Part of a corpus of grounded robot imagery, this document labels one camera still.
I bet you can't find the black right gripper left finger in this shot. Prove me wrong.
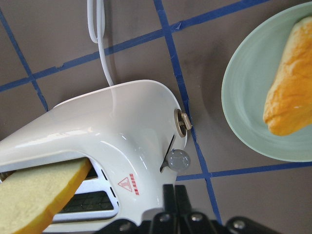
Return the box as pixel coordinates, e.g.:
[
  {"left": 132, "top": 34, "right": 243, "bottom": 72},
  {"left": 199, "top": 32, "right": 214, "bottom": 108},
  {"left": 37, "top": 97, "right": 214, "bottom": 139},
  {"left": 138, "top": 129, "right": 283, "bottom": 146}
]
[{"left": 151, "top": 184, "right": 178, "bottom": 234}]

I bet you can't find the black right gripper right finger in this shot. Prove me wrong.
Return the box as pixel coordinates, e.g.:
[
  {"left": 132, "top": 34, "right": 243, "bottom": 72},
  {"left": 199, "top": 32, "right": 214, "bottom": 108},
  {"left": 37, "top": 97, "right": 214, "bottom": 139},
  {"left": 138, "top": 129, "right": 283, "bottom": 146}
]
[{"left": 175, "top": 185, "right": 217, "bottom": 234}]

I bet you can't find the white toaster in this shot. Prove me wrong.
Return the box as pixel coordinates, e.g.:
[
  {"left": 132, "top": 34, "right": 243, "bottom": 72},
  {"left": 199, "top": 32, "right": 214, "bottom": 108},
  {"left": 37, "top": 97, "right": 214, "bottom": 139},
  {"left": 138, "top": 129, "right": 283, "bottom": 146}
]
[{"left": 0, "top": 80, "right": 192, "bottom": 234}]

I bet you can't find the bread slice in toaster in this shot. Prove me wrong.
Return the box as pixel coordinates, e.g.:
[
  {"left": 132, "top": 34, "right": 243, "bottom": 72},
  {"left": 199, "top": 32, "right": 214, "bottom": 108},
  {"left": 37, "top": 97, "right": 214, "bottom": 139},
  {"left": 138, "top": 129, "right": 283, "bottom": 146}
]
[{"left": 0, "top": 158, "right": 91, "bottom": 234}]

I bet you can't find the triangular bread bun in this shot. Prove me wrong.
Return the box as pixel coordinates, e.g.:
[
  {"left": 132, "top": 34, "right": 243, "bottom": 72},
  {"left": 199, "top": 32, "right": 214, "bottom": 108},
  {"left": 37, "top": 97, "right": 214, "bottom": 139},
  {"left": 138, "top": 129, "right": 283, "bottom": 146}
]
[{"left": 263, "top": 17, "right": 312, "bottom": 136}]

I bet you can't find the green plate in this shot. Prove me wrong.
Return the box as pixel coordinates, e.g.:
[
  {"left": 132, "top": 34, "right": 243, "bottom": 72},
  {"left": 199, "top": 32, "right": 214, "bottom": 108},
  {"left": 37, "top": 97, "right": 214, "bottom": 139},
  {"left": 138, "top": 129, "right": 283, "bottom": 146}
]
[{"left": 221, "top": 2, "right": 312, "bottom": 162}]

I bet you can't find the white toaster power cable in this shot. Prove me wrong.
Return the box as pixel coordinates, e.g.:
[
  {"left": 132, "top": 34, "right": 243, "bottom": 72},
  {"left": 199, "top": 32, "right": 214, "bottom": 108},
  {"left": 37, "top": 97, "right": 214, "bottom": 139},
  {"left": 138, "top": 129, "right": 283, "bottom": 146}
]
[{"left": 86, "top": 0, "right": 115, "bottom": 86}]

